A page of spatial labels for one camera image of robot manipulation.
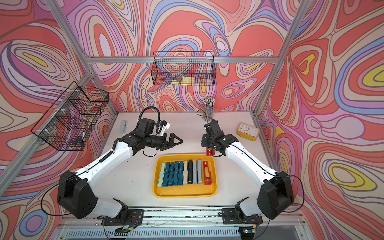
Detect yellow alarm clock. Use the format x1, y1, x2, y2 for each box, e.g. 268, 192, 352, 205
237, 123, 260, 142

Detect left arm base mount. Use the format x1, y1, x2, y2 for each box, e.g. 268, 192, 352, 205
102, 198, 145, 227

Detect dark teal pruning pliers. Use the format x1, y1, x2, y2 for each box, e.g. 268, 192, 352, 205
163, 162, 170, 187

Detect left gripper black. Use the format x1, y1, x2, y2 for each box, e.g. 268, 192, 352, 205
144, 132, 183, 151

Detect pencil holder cup with pencils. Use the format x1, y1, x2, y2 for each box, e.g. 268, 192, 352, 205
203, 97, 215, 122

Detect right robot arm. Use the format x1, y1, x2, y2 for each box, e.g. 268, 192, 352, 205
201, 120, 294, 222

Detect grey pruning pliers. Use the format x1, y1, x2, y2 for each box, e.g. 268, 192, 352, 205
193, 160, 198, 185

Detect black wire basket back wall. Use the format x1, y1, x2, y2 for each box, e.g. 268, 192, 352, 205
151, 51, 217, 86

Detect light blue-grey pliers far left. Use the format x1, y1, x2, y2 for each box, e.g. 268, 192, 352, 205
120, 121, 127, 135

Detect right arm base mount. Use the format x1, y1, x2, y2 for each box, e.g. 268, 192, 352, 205
218, 197, 263, 226

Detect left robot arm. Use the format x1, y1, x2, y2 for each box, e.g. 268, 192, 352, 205
57, 119, 183, 219

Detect black wire basket wall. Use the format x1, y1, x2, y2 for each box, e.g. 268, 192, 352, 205
31, 82, 110, 151
151, 51, 217, 86

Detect yellow plastic storage tray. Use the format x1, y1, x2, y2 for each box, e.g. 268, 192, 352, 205
153, 154, 218, 199

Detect beige pruning pliers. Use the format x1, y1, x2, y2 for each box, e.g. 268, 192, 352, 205
183, 161, 188, 186

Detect black pruning pliers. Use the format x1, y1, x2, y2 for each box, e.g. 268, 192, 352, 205
187, 160, 193, 184

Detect black wire basket left wall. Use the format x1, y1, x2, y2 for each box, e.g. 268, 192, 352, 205
31, 82, 110, 151

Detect grey pruning pliers angled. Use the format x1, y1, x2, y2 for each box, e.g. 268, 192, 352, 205
197, 160, 203, 185

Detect yellow sticky notes in basket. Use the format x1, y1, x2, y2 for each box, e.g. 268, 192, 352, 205
171, 77, 195, 86

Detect aluminium front rail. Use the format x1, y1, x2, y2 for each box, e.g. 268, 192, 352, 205
52, 206, 313, 240

